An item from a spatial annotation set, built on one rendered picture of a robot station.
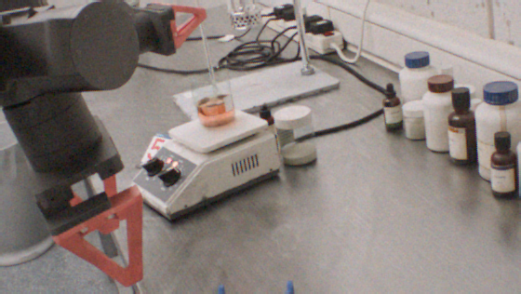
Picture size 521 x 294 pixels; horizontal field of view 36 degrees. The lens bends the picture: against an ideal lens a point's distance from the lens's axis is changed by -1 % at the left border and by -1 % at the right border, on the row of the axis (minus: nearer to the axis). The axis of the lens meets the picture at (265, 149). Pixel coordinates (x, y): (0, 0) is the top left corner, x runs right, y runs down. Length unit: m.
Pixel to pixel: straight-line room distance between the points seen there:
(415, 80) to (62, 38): 0.91
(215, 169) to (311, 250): 0.23
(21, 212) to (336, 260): 1.92
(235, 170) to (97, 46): 0.72
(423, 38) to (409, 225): 0.53
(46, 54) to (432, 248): 0.63
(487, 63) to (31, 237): 1.91
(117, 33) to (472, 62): 0.94
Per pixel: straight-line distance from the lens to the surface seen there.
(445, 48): 1.46
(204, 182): 1.20
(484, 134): 1.14
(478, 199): 1.12
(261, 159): 1.24
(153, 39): 1.17
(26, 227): 2.86
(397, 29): 1.60
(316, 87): 1.59
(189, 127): 1.28
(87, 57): 0.52
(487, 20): 1.41
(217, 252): 1.09
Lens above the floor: 1.27
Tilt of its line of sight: 23 degrees down
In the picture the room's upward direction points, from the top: 10 degrees counter-clockwise
